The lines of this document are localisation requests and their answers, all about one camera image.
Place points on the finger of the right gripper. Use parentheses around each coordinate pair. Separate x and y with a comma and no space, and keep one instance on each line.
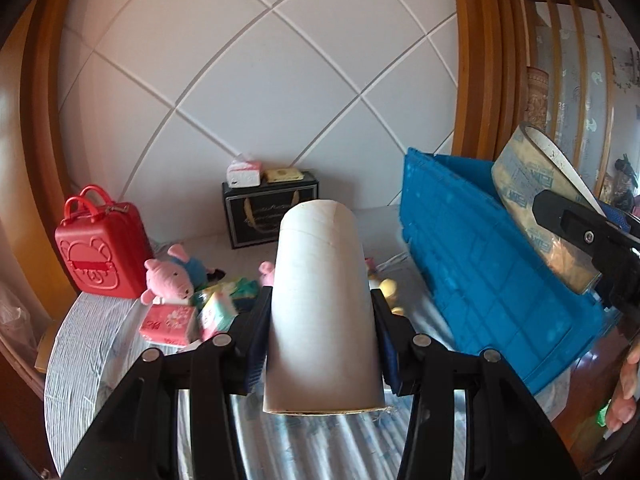
(624,221)
(575,223)

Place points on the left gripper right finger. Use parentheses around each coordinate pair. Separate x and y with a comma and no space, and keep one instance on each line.
(417,365)

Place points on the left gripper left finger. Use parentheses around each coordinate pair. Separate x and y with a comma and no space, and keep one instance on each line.
(228,365)

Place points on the teal pink tissue pack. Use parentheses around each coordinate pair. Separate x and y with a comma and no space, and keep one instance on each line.
(217,315)

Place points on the white cardboard tube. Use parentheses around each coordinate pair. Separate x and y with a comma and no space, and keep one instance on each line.
(322,354)

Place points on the person right hand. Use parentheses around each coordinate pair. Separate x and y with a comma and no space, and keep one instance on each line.
(623,406)

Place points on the pink flower tissue pack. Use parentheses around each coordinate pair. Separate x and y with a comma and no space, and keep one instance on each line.
(170,324)

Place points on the pink pig plush orange shirt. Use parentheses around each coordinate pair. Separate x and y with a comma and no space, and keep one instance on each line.
(266,270)

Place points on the blue plastic storage crate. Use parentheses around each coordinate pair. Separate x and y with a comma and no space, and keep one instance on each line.
(486,280)

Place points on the pink pig plush blue shirt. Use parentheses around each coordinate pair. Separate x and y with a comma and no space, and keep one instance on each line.
(175,279)

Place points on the white plastic clip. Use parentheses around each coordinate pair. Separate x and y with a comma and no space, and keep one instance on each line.
(392,261)

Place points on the black gift bag box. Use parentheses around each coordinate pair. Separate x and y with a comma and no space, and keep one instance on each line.
(254,215)

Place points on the red piggy suitcase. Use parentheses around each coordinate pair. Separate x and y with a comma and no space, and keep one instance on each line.
(103,244)

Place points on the pink white tissue box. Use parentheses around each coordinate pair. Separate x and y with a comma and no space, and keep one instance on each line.
(244,173)

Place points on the small yellow box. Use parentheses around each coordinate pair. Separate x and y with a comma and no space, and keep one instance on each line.
(283,175)

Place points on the clear plastic bag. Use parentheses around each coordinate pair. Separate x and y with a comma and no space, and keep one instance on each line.
(16,327)

